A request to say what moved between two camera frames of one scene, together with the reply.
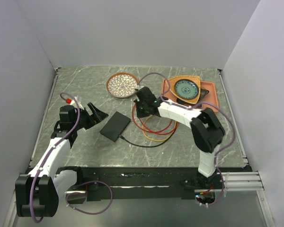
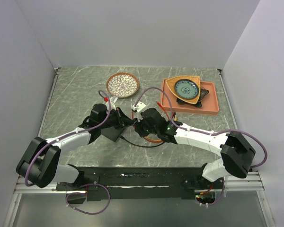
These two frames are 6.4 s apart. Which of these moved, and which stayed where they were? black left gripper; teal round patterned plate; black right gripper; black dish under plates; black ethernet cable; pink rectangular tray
Moved: black left gripper; black right gripper
Stayed: teal round patterned plate; pink rectangular tray; black dish under plates; black ethernet cable
